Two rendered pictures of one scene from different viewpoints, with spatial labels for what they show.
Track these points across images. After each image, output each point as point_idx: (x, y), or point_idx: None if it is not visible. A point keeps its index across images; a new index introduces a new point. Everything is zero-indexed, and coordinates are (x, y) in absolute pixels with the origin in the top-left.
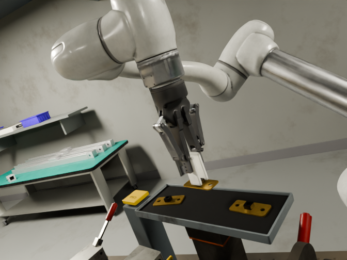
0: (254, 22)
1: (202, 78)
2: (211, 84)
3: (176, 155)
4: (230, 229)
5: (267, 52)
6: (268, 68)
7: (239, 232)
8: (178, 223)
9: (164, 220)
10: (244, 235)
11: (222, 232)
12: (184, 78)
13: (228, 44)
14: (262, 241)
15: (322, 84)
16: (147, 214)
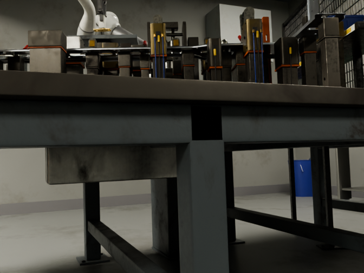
0: (111, 12)
1: (92, 11)
2: (92, 20)
3: (101, 7)
4: (121, 34)
5: (117, 25)
6: (116, 31)
7: (125, 35)
8: (92, 37)
9: (83, 37)
10: (127, 36)
11: (117, 37)
12: (86, 4)
13: (96, 15)
14: (133, 37)
15: (141, 41)
16: (71, 36)
